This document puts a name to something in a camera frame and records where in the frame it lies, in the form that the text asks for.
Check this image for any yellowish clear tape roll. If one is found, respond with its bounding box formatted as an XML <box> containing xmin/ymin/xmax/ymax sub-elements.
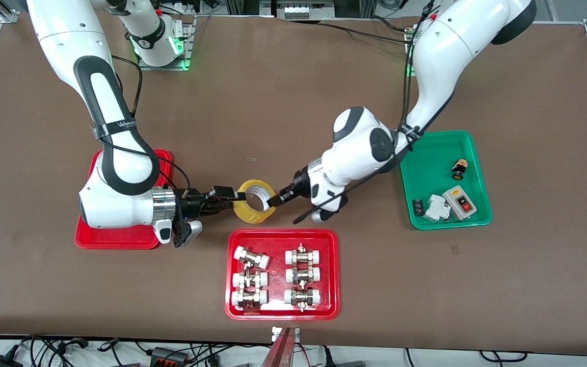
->
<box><xmin>234</xmin><ymin>178</ymin><xmax>278</xmax><ymax>224</ymax></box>

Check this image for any red plastic tray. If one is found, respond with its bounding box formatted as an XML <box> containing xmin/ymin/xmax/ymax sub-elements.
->
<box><xmin>74</xmin><ymin>149</ymin><xmax>173</xmax><ymax>250</ymax></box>
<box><xmin>225</xmin><ymin>228</ymin><xmax>341</xmax><ymax>321</ymax></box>

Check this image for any green plastic tray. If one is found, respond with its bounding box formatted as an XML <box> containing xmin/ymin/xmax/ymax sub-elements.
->
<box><xmin>399</xmin><ymin>130</ymin><xmax>493</xmax><ymax>231</ymax></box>

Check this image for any metal fitting with white caps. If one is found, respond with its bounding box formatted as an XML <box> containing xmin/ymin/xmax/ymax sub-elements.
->
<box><xmin>234</xmin><ymin>246</ymin><xmax>271</xmax><ymax>270</ymax></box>
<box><xmin>231</xmin><ymin>289</ymin><xmax>269</xmax><ymax>309</ymax></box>
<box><xmin>285</xmin><ymin>243</ymin><xmax>323</xmax><ymax>266</ymax></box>
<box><xmin>231</xmin><ymin>270</ymin><xmax>269</xmax><ymax>290</ymax></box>
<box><xmin>285</xmin><ymin>266</ymin><xmax>322</xmax><ymax>285</ymax></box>
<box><xmin>283</xmin><ymin>287</ymin><xmax>323</xmax><ymax>312</ymax></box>

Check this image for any white circuit breaker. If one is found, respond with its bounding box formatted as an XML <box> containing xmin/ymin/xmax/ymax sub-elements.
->
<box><xmin>422</xmin><ymin>194</ymin><xmax>451</xmax><ymax>223</ymax></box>

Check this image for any black connector box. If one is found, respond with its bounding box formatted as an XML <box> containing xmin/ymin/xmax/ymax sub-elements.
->
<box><xmin>149</xmin><ymin>347</ymin><xmax>191</xmax><ymax>365</ymax></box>

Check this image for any grey terminal block unit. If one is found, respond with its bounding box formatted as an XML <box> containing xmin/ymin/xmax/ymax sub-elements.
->
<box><xmin>272</xmin><ymin>0</ymin><xmax>336</xmax><ymax>20</ymax></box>

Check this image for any black right arm cable strap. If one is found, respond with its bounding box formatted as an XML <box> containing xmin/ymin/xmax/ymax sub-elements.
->
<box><xmin>91</xmin><ymin>118</ymin><xmax>140</xmax><ymax>141</ymax></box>

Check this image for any black arm cable strap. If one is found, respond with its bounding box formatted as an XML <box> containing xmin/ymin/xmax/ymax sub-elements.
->
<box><xmin>91</xmin><ymin>118</ymin><xmax>140</xmax><ymax>141</ymax></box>
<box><xmin>398</xmin><ymin>122</ymin><xmax>424</xmax><ymax>144</ymax></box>

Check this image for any black left arm cable strap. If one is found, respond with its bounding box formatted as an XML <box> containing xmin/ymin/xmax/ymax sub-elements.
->
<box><xmin>398</xmin><ymin>122</ymin><xmax>424</xmax><ymax>144</ymax></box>

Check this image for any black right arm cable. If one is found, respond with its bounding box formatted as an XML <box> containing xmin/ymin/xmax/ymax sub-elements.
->
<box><xmin>101</xmin><ymin>54</ymin><xmax>192</xmax><ymax>197</ymax></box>

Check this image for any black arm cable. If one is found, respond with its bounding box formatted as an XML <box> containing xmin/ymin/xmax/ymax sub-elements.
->
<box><xmin>101</xmin><ymin>54</ymin><xmax>192</xmax><ymax>197</ymax></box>
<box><xmin>293</xmin><ymin>0</ymin><xmax>437</xmax><ymax>225</ymax></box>

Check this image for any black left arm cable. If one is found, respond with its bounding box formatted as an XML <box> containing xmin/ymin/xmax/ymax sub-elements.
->
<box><xmin>293</xmin><ymin>0</ymin><xmax>437</xmax><ymax>225</ymax></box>

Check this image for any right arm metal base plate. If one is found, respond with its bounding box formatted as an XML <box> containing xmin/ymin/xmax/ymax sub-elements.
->
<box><xmin>137</xmin><ymin>14</ymin><xmax>196</xmax><ymax>71</ymax></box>

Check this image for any aluminium camera post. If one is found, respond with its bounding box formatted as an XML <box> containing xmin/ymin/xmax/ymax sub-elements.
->
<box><xmin>260</xmin><ymin>326</ymin><xmax>300</xmax><ymax>367</ymax></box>

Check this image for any grey on-off switch box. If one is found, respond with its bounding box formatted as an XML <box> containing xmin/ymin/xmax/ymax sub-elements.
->
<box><xmin>442</xmin><ymin>186</ymin><xmax>479</xmax><ymax>221</ymax></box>

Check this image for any black cable on table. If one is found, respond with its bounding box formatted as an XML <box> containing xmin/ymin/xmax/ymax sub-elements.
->
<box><xmin>319</xmin><ymin>20</ymin><xmax>416</xmax><ymax>44</ymax></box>

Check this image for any black floor cable bundle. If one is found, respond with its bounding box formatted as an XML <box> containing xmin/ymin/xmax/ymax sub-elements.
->
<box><xmin>0</xmin><ymin>334</ymin><xmax>253</xmax><ymax>367</ymax></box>

